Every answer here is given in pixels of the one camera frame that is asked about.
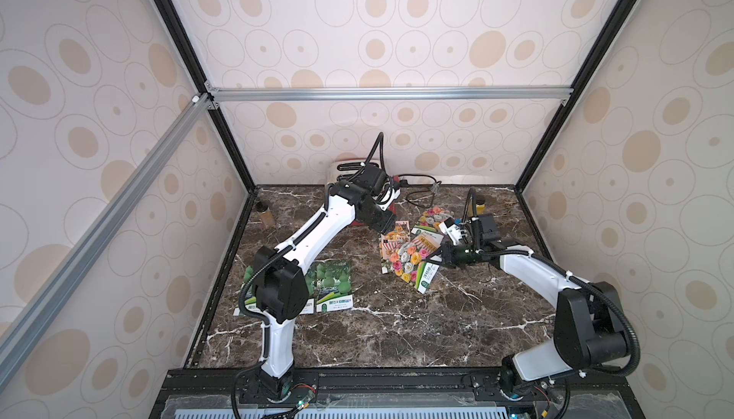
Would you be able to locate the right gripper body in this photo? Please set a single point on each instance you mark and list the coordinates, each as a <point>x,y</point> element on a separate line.
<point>454,253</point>

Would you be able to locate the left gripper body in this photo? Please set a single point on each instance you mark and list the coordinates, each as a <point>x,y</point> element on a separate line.
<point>377,216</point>

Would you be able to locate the flower seed packet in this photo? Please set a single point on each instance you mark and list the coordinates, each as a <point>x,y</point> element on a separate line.
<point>417,271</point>
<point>432,217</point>

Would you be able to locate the green gourd packet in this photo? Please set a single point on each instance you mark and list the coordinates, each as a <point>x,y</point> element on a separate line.
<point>334,286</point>
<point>311,282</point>
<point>244,295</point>

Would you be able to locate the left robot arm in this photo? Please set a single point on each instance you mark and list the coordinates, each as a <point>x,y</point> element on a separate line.
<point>277,290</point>

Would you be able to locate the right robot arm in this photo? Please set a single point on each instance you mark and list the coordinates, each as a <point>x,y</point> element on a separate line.
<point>591,331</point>

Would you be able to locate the pink striped seed packet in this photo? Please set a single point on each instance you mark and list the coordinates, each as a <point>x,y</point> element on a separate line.
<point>391,244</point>

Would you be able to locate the orange striped seed packet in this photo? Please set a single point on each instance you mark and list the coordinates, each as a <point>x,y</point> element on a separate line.
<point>425,242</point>

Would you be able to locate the flower seed packet back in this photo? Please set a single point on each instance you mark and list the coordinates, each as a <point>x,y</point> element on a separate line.
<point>432,217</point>

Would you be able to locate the red polka dot toaster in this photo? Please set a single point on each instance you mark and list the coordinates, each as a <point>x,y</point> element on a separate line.
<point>346,166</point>

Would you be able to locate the yellow turmeric powder bottle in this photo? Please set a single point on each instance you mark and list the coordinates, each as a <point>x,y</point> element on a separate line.
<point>479,205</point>

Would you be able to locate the brown spice bottle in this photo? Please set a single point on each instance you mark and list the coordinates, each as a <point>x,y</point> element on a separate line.
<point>264,214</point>

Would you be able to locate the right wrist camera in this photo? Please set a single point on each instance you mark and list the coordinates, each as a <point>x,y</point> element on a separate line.
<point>453,230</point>

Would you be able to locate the horizontal aluminium rail back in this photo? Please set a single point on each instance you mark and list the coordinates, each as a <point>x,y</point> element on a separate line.
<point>422,93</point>

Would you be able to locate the black base frame front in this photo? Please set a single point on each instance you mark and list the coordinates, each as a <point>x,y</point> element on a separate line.
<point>431,392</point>

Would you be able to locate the diagonal aluminium rail left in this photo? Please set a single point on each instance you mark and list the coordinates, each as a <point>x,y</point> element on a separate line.
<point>38,315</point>

